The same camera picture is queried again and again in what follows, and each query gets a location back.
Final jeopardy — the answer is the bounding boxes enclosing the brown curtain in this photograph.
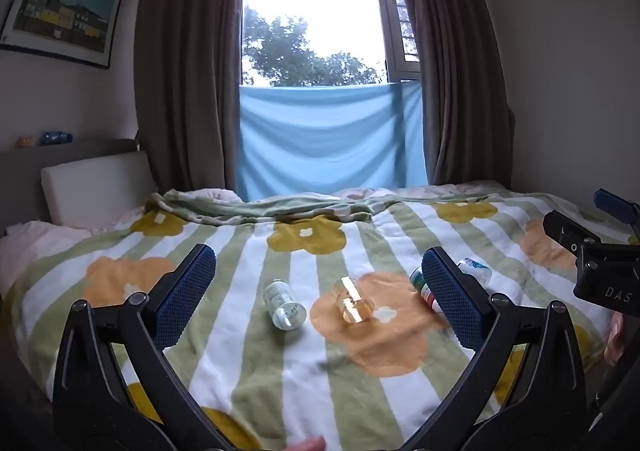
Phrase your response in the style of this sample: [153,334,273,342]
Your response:
[133,0,251,197]
[387,0,516,189]

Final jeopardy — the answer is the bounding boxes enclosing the person's right hand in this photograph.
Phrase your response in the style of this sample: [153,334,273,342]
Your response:
[603,313,629,368]

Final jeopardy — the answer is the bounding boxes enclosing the tree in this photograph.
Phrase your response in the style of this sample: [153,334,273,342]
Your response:
[242,6,383,88]

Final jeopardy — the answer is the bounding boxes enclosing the light blue cloth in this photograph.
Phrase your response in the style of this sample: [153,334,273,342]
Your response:
[237,81,430,202]

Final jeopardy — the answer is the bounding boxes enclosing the window frame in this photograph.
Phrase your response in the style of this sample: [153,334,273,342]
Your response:
[367,0,422,83]

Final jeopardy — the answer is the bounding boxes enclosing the white pillow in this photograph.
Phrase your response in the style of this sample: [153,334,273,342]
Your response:
[40,150,160,230]

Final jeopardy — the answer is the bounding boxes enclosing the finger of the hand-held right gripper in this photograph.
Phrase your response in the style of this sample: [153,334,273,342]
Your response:
[593,188,640,232]
[542,210,608,259]

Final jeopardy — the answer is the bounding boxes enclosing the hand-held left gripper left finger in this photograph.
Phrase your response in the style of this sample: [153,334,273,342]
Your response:
[52,243,222,438]

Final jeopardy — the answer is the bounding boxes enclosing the green and red can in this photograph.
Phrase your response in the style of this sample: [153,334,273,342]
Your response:
[409,267,443,315]

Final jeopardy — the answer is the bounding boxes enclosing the clear glass cup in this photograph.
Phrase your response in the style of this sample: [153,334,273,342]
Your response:
[263,280,307,331]

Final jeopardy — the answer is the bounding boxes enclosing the flower-print striped blanket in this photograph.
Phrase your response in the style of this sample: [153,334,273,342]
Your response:
[10,188,636,451]

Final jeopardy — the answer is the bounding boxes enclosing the white bed sheet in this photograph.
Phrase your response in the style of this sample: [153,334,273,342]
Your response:
[0,219,108,297]

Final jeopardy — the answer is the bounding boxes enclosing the white and blue cup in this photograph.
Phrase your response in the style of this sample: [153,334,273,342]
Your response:
[456,257,494,288]

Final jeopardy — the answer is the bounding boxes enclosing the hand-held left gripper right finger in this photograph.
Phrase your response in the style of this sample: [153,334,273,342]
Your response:
[414,246,587,438]

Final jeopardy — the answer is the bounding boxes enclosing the grey headboard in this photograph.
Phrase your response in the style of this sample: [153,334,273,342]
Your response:
[0,138,142,235]

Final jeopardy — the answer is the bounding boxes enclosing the framed picture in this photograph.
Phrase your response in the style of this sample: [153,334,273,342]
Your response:
[0,0,125,70]

